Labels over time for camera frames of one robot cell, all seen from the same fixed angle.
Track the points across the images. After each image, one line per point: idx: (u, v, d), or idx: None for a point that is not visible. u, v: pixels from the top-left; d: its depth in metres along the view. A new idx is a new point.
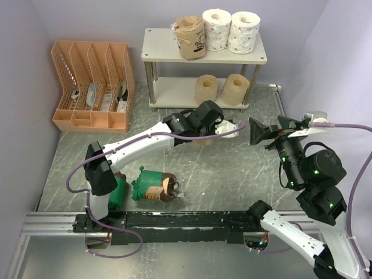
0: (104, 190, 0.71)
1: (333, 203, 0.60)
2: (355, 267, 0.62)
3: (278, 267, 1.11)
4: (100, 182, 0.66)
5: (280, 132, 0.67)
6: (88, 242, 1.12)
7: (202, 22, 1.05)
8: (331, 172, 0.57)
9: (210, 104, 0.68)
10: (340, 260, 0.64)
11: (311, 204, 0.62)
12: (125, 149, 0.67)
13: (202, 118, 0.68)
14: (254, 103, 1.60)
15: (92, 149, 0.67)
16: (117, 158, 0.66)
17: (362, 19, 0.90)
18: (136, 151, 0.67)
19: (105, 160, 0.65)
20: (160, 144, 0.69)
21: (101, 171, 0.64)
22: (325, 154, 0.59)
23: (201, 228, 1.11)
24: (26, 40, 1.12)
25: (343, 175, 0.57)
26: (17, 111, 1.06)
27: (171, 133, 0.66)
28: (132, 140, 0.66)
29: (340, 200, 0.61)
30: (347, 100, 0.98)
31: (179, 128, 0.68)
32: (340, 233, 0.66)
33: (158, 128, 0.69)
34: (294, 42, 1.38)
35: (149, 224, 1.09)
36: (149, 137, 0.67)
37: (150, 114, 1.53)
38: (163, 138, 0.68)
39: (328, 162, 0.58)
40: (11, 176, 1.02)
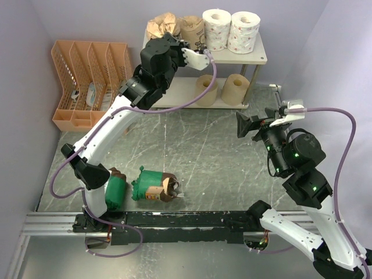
0: (97, 181, 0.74)
1: (317, 187, 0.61)
2: (350, 253, 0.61)
3: (278, 267, 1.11)
4: (86, 179, 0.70)
5: (261, 122, 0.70)
6: (88, 242, 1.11)
7: (202, 22, 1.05)
8: (310, 154, 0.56)
9: (148, 49, 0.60)
10: (335, 248, 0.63)
11: (295, 189, 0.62)
12: (94, 139, 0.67)
13: (151, 70, 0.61)
14: (254, 103, 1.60)
15: (65, 152, 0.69)
16: (90, 152, 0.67)
17: (362, 19, 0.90)
18: (105, 138, 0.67)
19: (81, 159, 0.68)
20: (128, 120, 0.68)
21: (81, 171, 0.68)
22: (305, 138, 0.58)
23: (201, 228, 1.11)
24: (26, 40, 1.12)
25: (321, 156, 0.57)
26: (17, 112, 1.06)
27: (131, 107, 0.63)
28: (96, 128, 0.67)
29: (325, 184, 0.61)
30: (347, 100, 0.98)
31: (139, 94, 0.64)
32: (328, 217, 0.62)
33: (118, 104, 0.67)
34: (294, 42, 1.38)
35: (149, 224, 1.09)
36: (111, 118, 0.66)
37: (150, 114, 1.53)
38: (125, 113, 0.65)
39: (308, 145, 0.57)
40: (12, 176, 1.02)
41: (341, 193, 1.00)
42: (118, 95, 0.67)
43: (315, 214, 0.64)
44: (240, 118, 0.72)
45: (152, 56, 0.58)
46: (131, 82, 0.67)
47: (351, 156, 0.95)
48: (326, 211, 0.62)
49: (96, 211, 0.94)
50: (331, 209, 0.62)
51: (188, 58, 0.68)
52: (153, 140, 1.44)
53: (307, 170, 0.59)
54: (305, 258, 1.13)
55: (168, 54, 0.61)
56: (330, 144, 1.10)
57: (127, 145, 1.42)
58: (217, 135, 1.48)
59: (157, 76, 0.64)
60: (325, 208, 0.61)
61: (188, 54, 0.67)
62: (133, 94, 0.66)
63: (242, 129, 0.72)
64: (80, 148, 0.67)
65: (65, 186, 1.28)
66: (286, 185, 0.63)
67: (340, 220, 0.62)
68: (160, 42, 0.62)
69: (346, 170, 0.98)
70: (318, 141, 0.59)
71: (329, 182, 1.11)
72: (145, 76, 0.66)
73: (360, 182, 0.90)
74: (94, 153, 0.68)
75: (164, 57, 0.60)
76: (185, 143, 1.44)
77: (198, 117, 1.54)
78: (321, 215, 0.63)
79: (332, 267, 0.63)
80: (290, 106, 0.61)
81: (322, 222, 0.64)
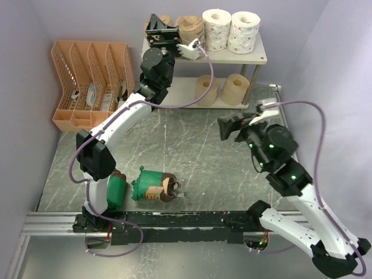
0: (108, 170, 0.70)
1: (296, 176, 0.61)
2: (339, 239, 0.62)
3: (278, 267, 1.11)
4: (101, 164, 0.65)
5: (242, 121, 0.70)
6: (88, 242, 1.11)
7: (202, 22, 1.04)
8: (284, 145, 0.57)
9: (146, 61, 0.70)
10: (325, 236, 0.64)
11: (275, 179, 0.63)
12: (112, 125, 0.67)
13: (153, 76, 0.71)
14: (254, 103, 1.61)
15: (81, 136, 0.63)
16: (108, 136, 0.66)
17: (362, 18, 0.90)
18: (122, 125, 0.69)
19: (99, 142, 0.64)
20: (139, 113, 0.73)
21: (100, 154, 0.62)
22: (278, 130, 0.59)
23: (201, 228, 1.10)
24: (27, 41, 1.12)
25: (294, 147, 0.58)
26: (17, 113, 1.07)
27: (146, 102, 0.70)
28: (115, 115, 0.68)
29: (304, 173, 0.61)
30: (346, 100, 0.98)
31: (150, 94, 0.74)
32: (311, 205, 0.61)
33: (133, 99, 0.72)
34: (294, 42, 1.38)
35: (149, 224, 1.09)
36: (128, 108, 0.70)
37: (150, 114, 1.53)
38: (141, 106, 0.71)
39: (281, 136, 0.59)
40: (12, 177, 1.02)
41: (342, 193, 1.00)
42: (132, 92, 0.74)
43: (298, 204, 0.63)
44: (221, 121, 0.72)
45: (151, 67, 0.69)
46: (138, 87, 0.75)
47: (351, 156, 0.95)
48: (307, 197, 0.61)
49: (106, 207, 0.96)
50: (314, 196, 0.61)
51: (182, 52, 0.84)
52: (153, 140, 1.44)
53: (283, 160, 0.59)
54: (306, 259, 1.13)
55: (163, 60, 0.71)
56: (330, 143, 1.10)
57: (127, 145, 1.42)
58: (217, 135, 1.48)
59: (159, 78, 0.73)
60: (307, 195, 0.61)
61: (182, 49, 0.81)
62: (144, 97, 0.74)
63: (225, 132, 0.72)
64: (99, 131, 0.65)
65: (65, 186, 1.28)
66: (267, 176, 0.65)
67: (324, 206, 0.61)
68: (153, 52, 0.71)
69: (346, 170, 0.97)
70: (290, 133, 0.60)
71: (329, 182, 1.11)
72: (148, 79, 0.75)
73: (359, 182, 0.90)
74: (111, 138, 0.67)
75: (160, 64, 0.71)
76: (185, 143, 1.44)
77: (198, 117, 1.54)
78: (303, 204, 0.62)
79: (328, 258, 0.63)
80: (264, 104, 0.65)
81: (307, 211, 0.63)
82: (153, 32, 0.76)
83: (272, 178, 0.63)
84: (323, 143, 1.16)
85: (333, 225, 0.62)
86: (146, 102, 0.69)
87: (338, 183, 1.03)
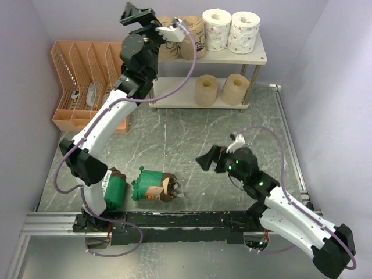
0: (98, 176, 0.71)
1: (263, 182, 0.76)
2: (314, 228, 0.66)
3: (278, 267, 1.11)
4: (88, 171, 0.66)
5: (220, 150, 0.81)
6: (88, 242, 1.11)
7: (202, 22, 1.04)
8: (243, 157, 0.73)
9: (125, 50, 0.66)
10: (304, 229, 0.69)
11: (250, 189, 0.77)
12: (93, 131, 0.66)
13: (134, 66, 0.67)
14: (254, 103, 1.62)
15: (63, 146, 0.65)
16: (91, 143, 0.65)
17: (361, 18, 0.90)
18: (104, 129, 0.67)
19: (82, 150, 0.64)
20: (124, 111, 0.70)
21: (83, 163, 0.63)
22: (241, 149, 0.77)
23: (201, 228, 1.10)
24: (27, 41, 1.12)
25: (254, 158, 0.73)
26: (17, 113, 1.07)
27: (127, 98, 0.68)
28: (96, 119, 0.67)
29: (271, 181, 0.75)
30: (346, 101, 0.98)
31: (133, 87, 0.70)
32: (281, 201, 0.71)
33: (114, 97, 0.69)
34: (294, 42, 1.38)
35: (149, 224, 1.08)
36: (108, 110, 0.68)
37: (150, 114, 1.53)
38: (122, 104, 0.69)
39: (242, 152, 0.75)
40: (12, 177, 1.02)
41: (342, 193, 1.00)
42: (114, 88, 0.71)
43: (271, 204, 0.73)
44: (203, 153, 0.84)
45: (131, 56, 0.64)
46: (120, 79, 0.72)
47: (350, 156, 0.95)
48: (276, 197, 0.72)
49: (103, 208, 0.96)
50: (282, 195, 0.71)
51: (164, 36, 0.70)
52: (153, 140, 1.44)
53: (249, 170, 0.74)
54: (306, 259, 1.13)
55: (145, 48, 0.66)
56: (330, 144, 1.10)
57: (127, 145, 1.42)
58: (217, 135, 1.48)
59: (142, 69, 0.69)
60: (276, 195, 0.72)
61: (164, 33, 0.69)
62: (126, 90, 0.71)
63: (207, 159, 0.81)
64: (80, 139, 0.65)
65: (65, 186, 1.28)
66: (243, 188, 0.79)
67: (290, 199, 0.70)
68: (133, 39, 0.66)
69: (346, 170, 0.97)
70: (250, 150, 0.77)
71: (329, 182, 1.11)
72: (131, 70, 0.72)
73: (359, 182, 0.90)
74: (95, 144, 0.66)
75: (141, 53, 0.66)
76: (185, 143, 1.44)
77: (198, 117, 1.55)
78: (274, 201, 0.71)
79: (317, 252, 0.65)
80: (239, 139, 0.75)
81: (280, 208, 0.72)
82: (127, 20, 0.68)
83: (247, 188, 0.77)
84: (323, 143, 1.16)
85: (305, 215, 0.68)
86: (127, 99, 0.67)
87: (338, 183, 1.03)
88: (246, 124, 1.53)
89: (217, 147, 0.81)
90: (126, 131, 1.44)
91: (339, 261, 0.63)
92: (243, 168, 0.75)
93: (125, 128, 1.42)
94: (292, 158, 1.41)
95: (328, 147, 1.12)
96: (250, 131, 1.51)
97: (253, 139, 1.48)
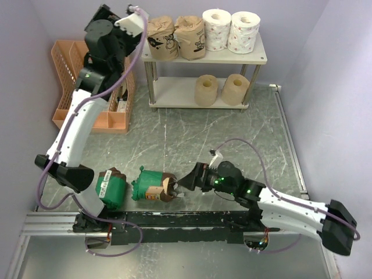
0: (83, 182, 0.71)
1: (250, 190, 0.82)
2: (309, 213, 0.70)
3: (278, 267, 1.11)
4: (71, 182, 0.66)
5: (204, 166, 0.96)
6: (88, 242, 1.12)
7: (202, 22, 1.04)
8: (228, 173, 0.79)
9: (90, 34, 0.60)
10: (304, 218, 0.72)
11: (242, 199, 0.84)
12: (65, 142, 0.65)
13: (102, 52, 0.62)
14: (254, 103, 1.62)
15: (40, 163, 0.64)
16: (67, 155, 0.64)
17: (362, 19, 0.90)
18: (76, 137, 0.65)
19: (59, 164, 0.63)
20: (93, 113, 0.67)
21: (64, 176, 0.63)
22: (223, 164, 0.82)
23: (201, 228, 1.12)
24: (26, 42, 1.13)
25: (238, 171, 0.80)
26: (17, 113, 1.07)
27: (90, 97, 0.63)
28: (65, 128, 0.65)
29: (256, 187, 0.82)
30: (347, 102, 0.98)
31: (96, 81, 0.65)
32: (272, 200, 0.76)
33: (79, 99, 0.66)
34: (294, 42, 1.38)
35: (149, 224, 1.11)
36: (75, 115, 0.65)
37: (150, 114, 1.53)
38: (89, 106, 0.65)
39: (226, 167, 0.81)
40: (12, 178, 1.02)
41: (342, 193, 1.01)
42: (75, 89, 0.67)
43: (265, 206, 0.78)
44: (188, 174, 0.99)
45: (98, 39, 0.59)
46: (83, 74, 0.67)
47: (350, 156, 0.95)
48: (265, 197, 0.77)
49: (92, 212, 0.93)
50: (270, 193, 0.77)
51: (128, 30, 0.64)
52: (153, 140, 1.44)
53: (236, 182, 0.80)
54: (306, 259, 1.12)
55: (114, 33, 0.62)
56: (330, 144, 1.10)
57: (127, 145, 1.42)
58: (217, 135, 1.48)
59: (109, 59, 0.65)
60: (265, 196, 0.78)
61: (125, 26, 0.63)
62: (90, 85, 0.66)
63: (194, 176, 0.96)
64: (54, 154, 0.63)
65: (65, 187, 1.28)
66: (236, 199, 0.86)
67: (278, 195, 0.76)
68: (102, 24, 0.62)
69: (346, 170, 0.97)
70: (232, 164, 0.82)
71: (328, 182, 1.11)
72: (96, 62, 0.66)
73: (358, 182, 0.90)
74: (71, 154, 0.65)
75: (109, 37, 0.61)
76: (185, 143, 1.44)
77: (198, 117, 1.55)
78: (266, 202, 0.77)
79: (324, 236, 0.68)
80: (217, 155, 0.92)
81: (273, 207, 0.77)
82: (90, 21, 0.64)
83: (239, 198, 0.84)
84: (323, 143, 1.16)
85: (297, 204, 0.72)
86: (92, 99, 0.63)
87: (338, 184, 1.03)
88: (246, 124, 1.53)
89: (200, 165, 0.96)
90: (127, 131, 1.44)
91: (345, 237, 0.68)
92: (231, 182, 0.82)
93: (125, 128, 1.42)
94: (292, 158, 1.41)
95: (328, 147, 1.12)
96: (250, 131, 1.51)
97: (253, 139, 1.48)
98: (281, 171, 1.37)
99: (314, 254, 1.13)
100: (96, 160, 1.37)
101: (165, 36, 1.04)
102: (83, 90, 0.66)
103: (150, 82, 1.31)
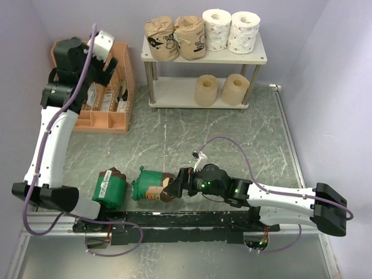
0: (67, 201, 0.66)
1: (237, 188, 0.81)
2: (299, 201, 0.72)
3: (278, 267, 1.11)
4: (57, 204, 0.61)
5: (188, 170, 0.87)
6: (88, 242, 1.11)
7: (202, 22, 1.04)
8: (214, 176, 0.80)
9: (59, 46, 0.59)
10: (296, 208, 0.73)
11: (231, 199, 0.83)
12: (43, 162, 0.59)
13: (70, 65, 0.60)
14: (254, 103, 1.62)
15: (18, 192, 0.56)
16: (48, 175, 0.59)
17: (362, 19, 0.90)
18: (54, 155, 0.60)
19: (43, 188, 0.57)
20: (66, 127, 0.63)
21: (52, 199, 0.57)
22: (206, 168, 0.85)
23: (201, 228, 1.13)
24: (26, 42, 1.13)
25: (223, 173, 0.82)
26: (17, 114, 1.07)
27: (62, 110, 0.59)
28: (40, 148, 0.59)
29: (242, 184, 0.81)
30: (347, 102, 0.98)
31: (65, 93, 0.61)
32: (261, 195, 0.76)
33: (49, 115, 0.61)
34: (294, 42, 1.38)
35: (149, 224, 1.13)
36: (49, 133, 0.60)
37: (150, 114, 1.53)
38: (62, 120, 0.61)
39: (210, 172, 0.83)
40: (12, 178, 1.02)
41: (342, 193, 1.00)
42: (44, 107, 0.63)
43: (257, 202, 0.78)
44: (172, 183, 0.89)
45: (68, 49, 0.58)
46: (48, 89, 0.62)
47: (350, 156, 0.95)
48: (254, 195, 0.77)
49: (84, 215, 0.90)
50: (258, 189, 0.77)
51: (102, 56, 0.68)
52: (153, 140, 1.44)
53: (224, 184, 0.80)
54: (306, 259, 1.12)
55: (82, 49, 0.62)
56: (330, 143, 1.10)
57: (127, 145, 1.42)
58: (217, 135, 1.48)
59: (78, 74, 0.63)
60: (254, 193, 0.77)
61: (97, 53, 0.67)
62: (58, 101, 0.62)
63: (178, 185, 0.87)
64: (34, 177, 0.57)
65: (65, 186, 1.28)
66: (227, 201, 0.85)
67: (267, 189, 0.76)
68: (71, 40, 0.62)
69: (346, 170, 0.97)
70: (217, 166, 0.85)
71: (328, 182, 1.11)
72: (63, 78, 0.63)
73: (358, 182, 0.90)
74: (52, 174, 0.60)
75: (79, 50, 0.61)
76: (185, 143, 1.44)
77: (198, 117, 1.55)
78: (255, 197, 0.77)
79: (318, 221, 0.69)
80: (200, 157, 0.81)
81: (263, 201, 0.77)
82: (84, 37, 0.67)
83: (229, 199, 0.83)
84: (324, 143, 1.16)
85: (286, 195, 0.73)
86: (63, 111, 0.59)
87: (338, 183, 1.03)
88: (246, 124, 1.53)
89: (185, 171, 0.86)
90: (127, 130, 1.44)
91: (338, 218, 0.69)
92: (217, 186, 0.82)
93: (125, 128, 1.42)
94: (292, 158, 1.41)
95: (328, 147, 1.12)
96: (250, 131, 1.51)
97: (253, 139, 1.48)
98: (281, 171, 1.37)
99: (314, 254, 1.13)
100: (96, 160, 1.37)
101: (165, 36, 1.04)
102: (52, 107, 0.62)
103: (150, 82, 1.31)
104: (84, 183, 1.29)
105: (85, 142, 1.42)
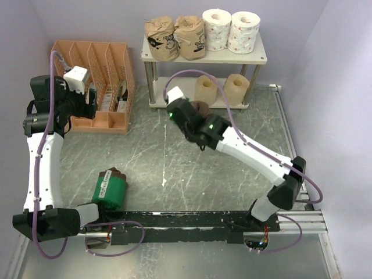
0: (75, 222, 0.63)
1: (213, 124, 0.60)
2: (272, 165, 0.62)
3: (277, 267, 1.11)
4: (67, 224, 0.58)
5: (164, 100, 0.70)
6: (88, 242, 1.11)
7: (202, 22, 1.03)
8: (175, 106, 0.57)
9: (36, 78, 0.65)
10: (260, 168, 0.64)
11: (196, 135, 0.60)
12: (42, 185, 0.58)
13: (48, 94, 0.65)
14: (254, 103, 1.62)
15: (19, 223, 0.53)
16: (49, 196, 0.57)
17: (361, 20, 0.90)
18: (51, 176, 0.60)
19: (47, 209, 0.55)
20: (56, 149, 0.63)
21: (58, 218, 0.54)
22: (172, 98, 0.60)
23: (201, 228, 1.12)
24: (25, 42, 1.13)
25: (188, 101, 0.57)
26: (17, 113, 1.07)
27: (46, 131, 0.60)
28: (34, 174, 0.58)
29: (217, 120, 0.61)
30: (346, 102, 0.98)
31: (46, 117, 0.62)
32: (236, 143, 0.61)
33: (35, 142, 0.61)
34: (294, 42, 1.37)
35: (149, 224, 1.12)
36: (40, 157, 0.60)
37: (150, 114, 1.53)
38: (51, 142, 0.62)
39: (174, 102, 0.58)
40: (11, 178, 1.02)
41: (342, 193, 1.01)
42: (29, 136, 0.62)
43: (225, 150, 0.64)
44: None
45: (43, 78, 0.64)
46: (30, 120, 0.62)
47: (350, 156, 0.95)
48: (230, 140, 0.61)
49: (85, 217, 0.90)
50: (236, 136, 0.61)
51: (71, 86, 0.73)
52: (153, 140, 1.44)
53: (187, 117, 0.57)
54: (306, 259, 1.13)
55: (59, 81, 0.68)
56: (330, 144, 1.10)
57: (127, 145, 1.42)
58: None
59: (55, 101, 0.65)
60: (232, 140, 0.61)
61: (69, 82, 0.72)
62: (42, 127, 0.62)
63: None
64: (35, 202, 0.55)
65: (65, 186, 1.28)
66: (191, 139, 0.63)
67: (246, 141, 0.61)
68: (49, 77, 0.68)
69: (346, 170, 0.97)
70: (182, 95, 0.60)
71: (328, 182, 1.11)
72: (42, 108, 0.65)
73: (359, 182, 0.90)
74: (53, 196, 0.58)
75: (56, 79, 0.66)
76: (185, 143, 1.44)
77: None
78: (232, 145, 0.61)
79: (275, 190, 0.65)
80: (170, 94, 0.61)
81: (235, 150, 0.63)
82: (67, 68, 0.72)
83: (193, 136, 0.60)
84: (324, 142, 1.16)
85: (263, 154, 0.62)
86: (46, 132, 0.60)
87: (337, 183, 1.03)
88: (245, 123, 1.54)
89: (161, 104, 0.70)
90: (126, 130, 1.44)
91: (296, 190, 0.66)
92: (179, 118, 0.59)
93: (125, 128, 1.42)
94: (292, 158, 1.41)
95: (328, 147, 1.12)
96: (250, 131, 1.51)
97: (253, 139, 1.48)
98: None
99: (314, 254, 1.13)
100: (96, 160, 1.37)
101: (165, 36, 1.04)
102: (39, 133, 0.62)
103: (150, 82, 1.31)
104: (84, 183, 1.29)
105: (84, 142, 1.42)
